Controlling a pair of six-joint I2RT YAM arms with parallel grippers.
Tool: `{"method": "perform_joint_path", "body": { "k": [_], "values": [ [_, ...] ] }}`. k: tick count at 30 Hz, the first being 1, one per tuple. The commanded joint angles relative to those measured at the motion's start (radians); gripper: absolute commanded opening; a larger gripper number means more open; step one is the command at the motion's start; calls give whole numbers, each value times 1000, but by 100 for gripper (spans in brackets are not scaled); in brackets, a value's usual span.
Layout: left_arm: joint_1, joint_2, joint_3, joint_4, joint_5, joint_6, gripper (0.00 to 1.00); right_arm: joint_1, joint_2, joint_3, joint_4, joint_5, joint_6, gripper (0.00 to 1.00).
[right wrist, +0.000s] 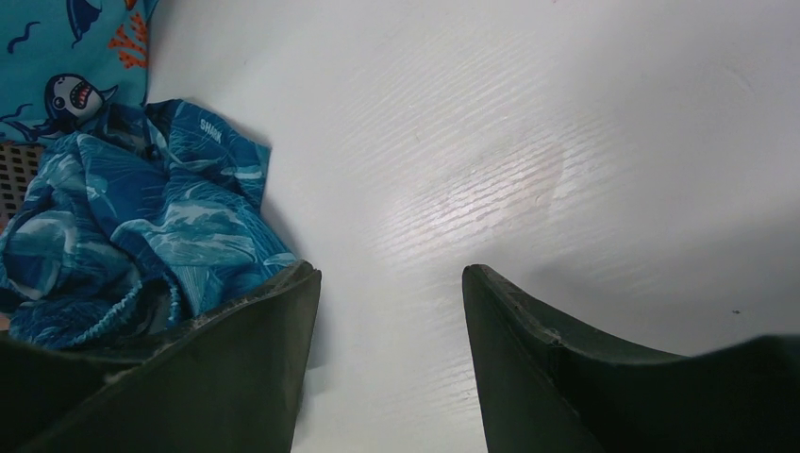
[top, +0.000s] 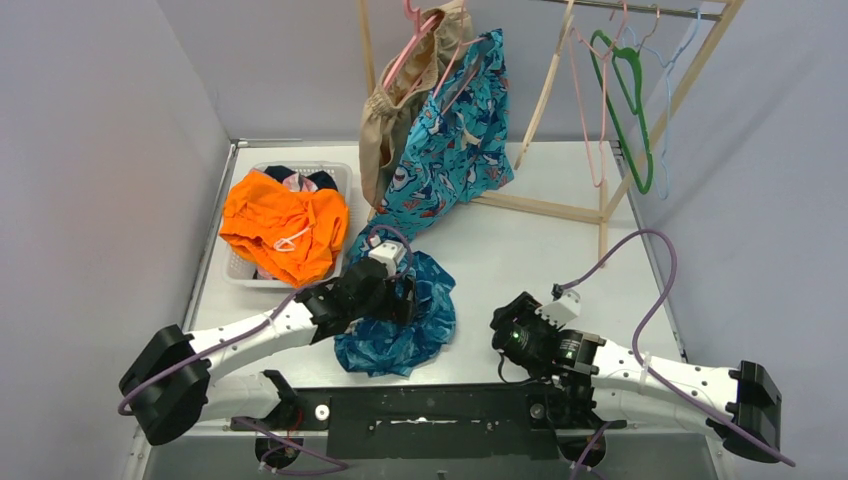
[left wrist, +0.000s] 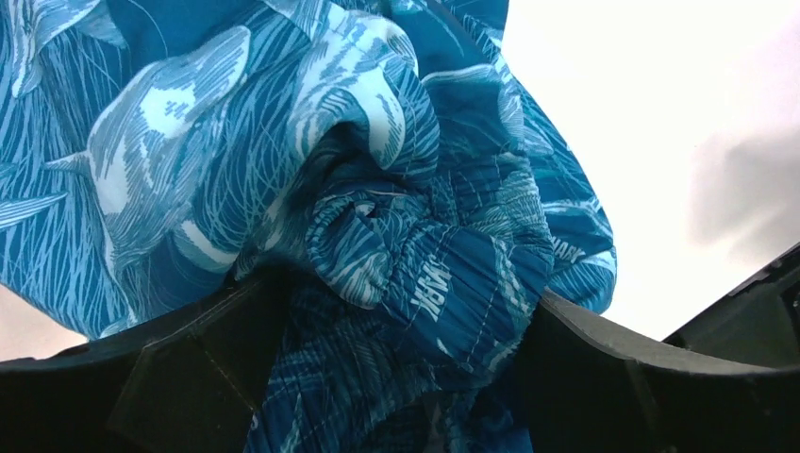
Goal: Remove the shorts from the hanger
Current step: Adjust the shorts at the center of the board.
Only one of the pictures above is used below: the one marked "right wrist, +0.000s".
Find white perforated plastic basket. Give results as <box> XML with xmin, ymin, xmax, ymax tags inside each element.
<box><xmin>1</xmin><ymin>142</ymin><xmax>44</xmax><ymax>227</ymax></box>

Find dark blue whale shorts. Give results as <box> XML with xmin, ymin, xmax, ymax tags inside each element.
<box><xmin>1</xmin><ymin>100</ymin><xmax>295</xmax><ymax>349</ymax></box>

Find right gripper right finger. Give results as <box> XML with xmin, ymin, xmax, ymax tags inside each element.
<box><xmin>462</xmin><ymin>264</ymin><xmax>799</xmax><ymax>452</ymax></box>

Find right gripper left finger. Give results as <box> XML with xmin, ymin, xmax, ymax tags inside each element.
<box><xmin>1</xmin><ymin>260</ymin><xmax>322</xmax><ymax>452</ymax></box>

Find light blue shark shorts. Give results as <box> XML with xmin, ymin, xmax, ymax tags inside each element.
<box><xmin>1</xmin><ymin>0</ymin><xmax>158</xmax><ymax>143</ymax></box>

